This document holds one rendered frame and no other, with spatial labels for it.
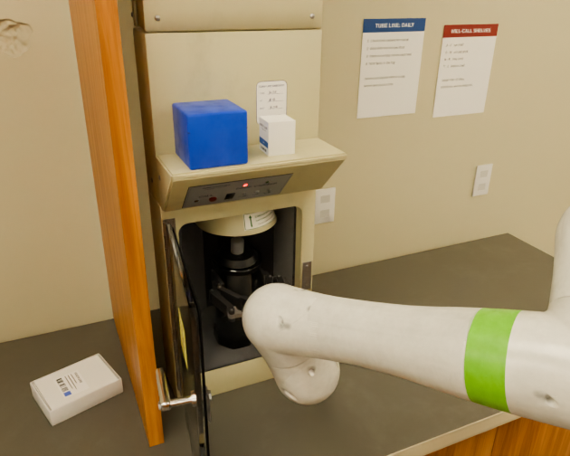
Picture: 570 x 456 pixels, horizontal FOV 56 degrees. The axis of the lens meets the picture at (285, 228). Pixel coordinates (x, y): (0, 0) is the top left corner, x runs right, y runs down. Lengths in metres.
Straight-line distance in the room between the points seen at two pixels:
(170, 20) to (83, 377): 0.79
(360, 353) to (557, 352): 0.24
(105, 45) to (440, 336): 0.59
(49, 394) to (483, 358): 0.94
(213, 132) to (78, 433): 0.70
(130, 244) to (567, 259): 0.64
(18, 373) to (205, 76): 0.85
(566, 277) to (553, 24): 1.48
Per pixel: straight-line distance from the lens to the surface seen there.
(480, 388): 0.65
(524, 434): 1.52
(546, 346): 0.63
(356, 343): 0.72
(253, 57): 0.99
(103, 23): 0.83
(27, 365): 1.47
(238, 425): 1.21
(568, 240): 0.69
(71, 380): 1.32
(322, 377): 0.88
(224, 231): 1.10
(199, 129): 0.87
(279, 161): 0.92
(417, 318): 0.68
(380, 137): 1.70
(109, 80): 0.84
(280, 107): 1.03
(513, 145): 2.08
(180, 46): 0.95
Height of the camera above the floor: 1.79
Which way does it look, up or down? 25 degrees down
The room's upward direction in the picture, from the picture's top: 1 degrees clockwise
